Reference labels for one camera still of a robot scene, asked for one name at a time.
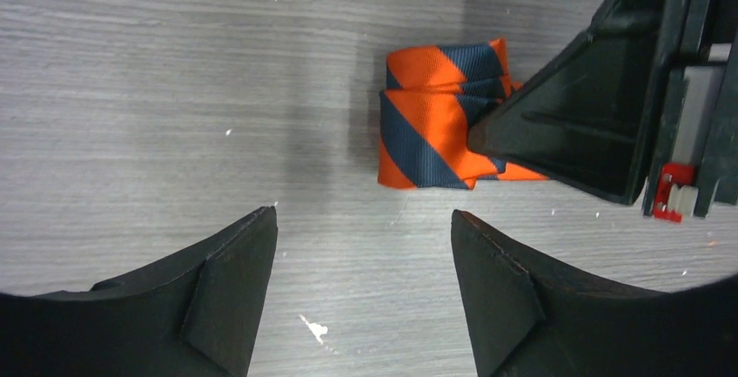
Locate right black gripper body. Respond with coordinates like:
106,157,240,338
642,0,737,223

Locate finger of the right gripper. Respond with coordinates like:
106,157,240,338
468,0,675,205

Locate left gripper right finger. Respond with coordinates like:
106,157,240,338
451,210,737,376

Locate orange navy striped tie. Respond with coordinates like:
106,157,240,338
378,38,544,190

